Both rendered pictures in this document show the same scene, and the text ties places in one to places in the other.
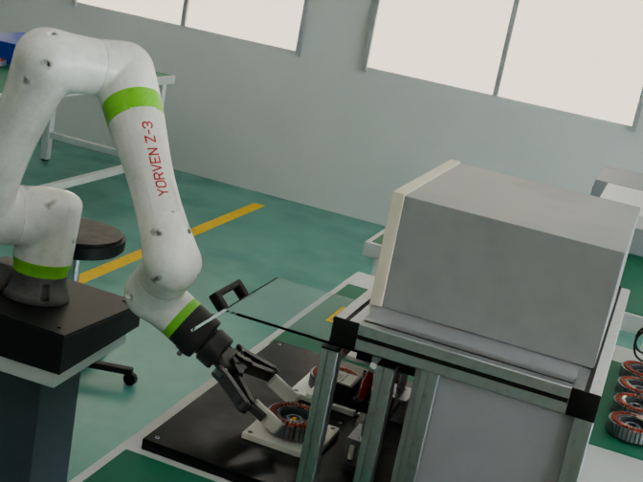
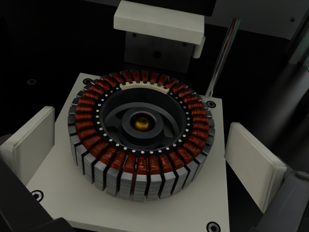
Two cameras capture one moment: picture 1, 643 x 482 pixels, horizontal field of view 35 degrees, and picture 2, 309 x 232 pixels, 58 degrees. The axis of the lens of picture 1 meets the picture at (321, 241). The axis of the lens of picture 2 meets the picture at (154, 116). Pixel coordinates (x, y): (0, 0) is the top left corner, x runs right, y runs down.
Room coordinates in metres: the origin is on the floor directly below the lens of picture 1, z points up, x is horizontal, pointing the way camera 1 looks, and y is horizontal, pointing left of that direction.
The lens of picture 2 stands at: (1.88, 0.13, 0.97)
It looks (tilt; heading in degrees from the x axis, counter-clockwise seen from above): 47 degrees down; 252
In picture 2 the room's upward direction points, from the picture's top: 11 degrees clockwise
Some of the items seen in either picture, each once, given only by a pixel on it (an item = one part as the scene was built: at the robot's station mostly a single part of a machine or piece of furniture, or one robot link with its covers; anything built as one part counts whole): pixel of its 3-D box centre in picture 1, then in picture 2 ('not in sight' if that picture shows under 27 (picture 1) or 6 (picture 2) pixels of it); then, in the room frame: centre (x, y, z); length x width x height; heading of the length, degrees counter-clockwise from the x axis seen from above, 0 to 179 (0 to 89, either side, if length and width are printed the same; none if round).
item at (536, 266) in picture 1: (513, 251); not in sight; (1.85, -0.35, 1.22); 0.44 x 0.39 x 0.20; 163
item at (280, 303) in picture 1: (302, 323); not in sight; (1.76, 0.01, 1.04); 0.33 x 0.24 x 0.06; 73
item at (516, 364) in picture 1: (498, 312); not in sight; (1.87, -0.35, 1.09); 0.68 x 0.44 x 0.05; 163
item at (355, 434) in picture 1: (363, 446); (160, 36); (1.80, -0.15, 0.80); 0.07 x 0.05 x 0.06; 163
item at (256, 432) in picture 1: (292, 432); (139, 146); (1.85, -0.01, 0.78); 0.15 x 0.15 x 0.01; 73
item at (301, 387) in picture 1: (332, 391); not in sight; (2.08, -0.09, 0.78); 0.15 x 0.15 x 0.01; 73
